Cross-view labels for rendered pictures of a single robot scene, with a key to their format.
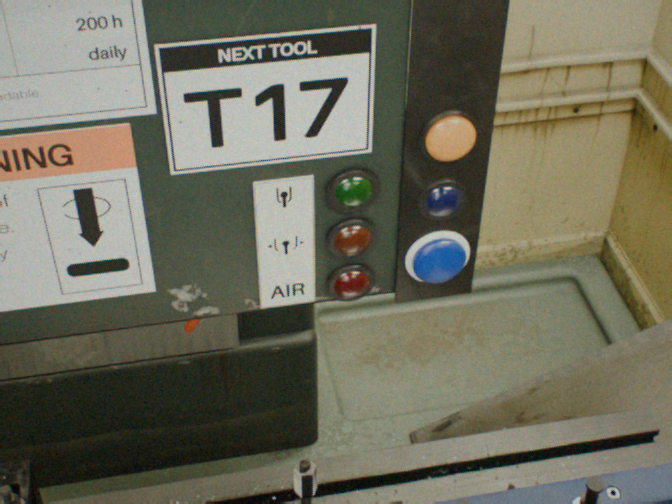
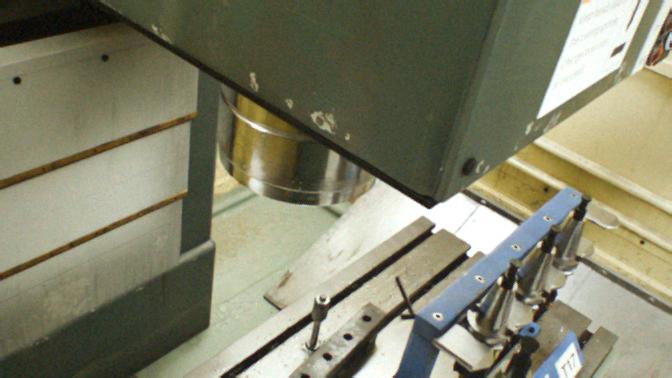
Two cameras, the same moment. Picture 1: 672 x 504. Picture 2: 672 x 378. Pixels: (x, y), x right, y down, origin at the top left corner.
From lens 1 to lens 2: 0.66 m
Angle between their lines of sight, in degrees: 35
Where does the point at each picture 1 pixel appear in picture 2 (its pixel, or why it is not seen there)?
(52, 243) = (619, 31)
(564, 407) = (352, 242)
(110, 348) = (98, 292)
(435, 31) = not seen: outside the picture
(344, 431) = (222, 310)
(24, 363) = (35, 327)
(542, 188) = not seen: hidden behind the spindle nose
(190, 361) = (143, 286)
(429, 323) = (220, 232)
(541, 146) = not seen: hidden behind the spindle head
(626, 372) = (375, 210)
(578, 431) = (403, 238)
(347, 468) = (307, 305)
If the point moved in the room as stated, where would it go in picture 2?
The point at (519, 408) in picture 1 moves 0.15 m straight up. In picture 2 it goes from (325, 253) to (335, 207)
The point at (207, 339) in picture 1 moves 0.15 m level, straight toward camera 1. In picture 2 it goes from (161, 262) to (211, 307)
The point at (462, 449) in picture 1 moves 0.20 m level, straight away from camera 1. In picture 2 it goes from (357, 269) to (317, 211)
